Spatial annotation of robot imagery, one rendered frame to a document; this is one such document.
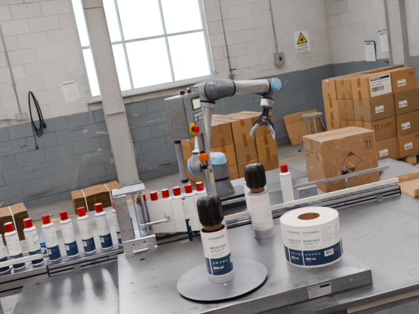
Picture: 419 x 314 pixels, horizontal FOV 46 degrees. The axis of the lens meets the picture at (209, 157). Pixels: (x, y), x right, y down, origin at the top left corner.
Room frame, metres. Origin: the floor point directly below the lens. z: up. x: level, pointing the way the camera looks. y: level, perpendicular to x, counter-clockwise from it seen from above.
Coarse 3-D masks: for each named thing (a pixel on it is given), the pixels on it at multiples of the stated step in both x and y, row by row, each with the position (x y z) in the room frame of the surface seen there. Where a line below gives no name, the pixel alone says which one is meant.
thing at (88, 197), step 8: (104, 184) 6.74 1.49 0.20; (112, 184) 6.64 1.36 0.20; (72, 192) 6.58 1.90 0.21; (80, 192) 6.52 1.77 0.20; (88, 192) 6.44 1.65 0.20; (96, 192) 6.35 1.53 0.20; (104, 192) 6.25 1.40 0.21; (72, 200) 6.53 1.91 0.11; (80, 200) 6.16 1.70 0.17; (88, 200) 6.19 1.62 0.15; (96, 200) 6.22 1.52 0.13; (104, 200) 6.25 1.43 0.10; (112, 200) 6.30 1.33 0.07; (88, 208) 6.19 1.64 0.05
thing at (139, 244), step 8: (120, 200) 1.97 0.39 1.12; (120, 208) 1.97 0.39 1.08; (144, 208) 2.01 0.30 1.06; (120, 216) 1.97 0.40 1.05; (128, 216) 1.97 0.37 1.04; (136, 216) 1.98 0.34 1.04; (144, 216) 2.01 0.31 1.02; (120, 224) 1.97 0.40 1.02; (128, 224) 1.97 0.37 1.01; (120, 232) 1.97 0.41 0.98; (128, 232) 1.97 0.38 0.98; (136, 232) 2.06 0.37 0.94; (144, 232) 2.04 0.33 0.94; (152, 232) 2.02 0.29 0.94; (128, 240) 1.97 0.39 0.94; (136, 240) 1.97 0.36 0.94; (144, 240) 1.98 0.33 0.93; (152, 240) 1.98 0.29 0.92; (128, 248) 1.97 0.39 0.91; (136, 248) 1.97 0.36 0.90; (144, 248) 1.98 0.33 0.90
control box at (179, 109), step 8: (176, 96) 2.27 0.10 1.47; (184, 96) 2.19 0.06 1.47; (192, 96) 2.24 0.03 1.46; (168, 104) 2.20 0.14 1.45; (176, 104) 2.18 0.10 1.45; (184, 104) 2.17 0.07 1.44; (168, 112) 2.20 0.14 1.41; (176, 112) 2.18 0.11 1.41; (184, 112) 2.17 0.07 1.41; (192, 112) 2.22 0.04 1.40; (168, 120) 2.20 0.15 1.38; (176, 120) 2.19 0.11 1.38; (184, 120) 2.17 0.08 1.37; (192, 120) 2.21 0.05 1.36; (200, 120) 2.28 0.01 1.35; (176, 128) 2.19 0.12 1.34; (184, 128) 2.17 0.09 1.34; (200, 128) 2.27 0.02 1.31; (176, 136) 2.19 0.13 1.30; (184, 136) 2.18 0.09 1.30; (192, 136) 2.18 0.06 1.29
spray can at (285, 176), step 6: (282, 168) 2.23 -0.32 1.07; (282, 174) 2.22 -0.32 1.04; (288, 174) 2.22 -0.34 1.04; (282, 180) 2.22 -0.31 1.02; (288, 180) 2.22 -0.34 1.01; (282, 186) 2.23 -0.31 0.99; (288, 186) 2.22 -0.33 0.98; (282, 192) 2.23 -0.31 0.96; (288, 192) 2.22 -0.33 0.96; (288, 198) 2.22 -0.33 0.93
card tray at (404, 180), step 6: (402, 174) 2.48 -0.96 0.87; (408, 174) 2.48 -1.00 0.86; (414, 174) 2.49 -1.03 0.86; (402, 180) 2.47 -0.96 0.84; (408, 180) 2.48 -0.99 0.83; (414, 180) 2.46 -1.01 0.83; (402, 186) 2.39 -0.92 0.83; (408, 186) 2.38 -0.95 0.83; (414, 186) 2.36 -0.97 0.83; (402, 192) 2.31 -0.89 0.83; (408, 192) 2.29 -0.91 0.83; (414, 192) 2.21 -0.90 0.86
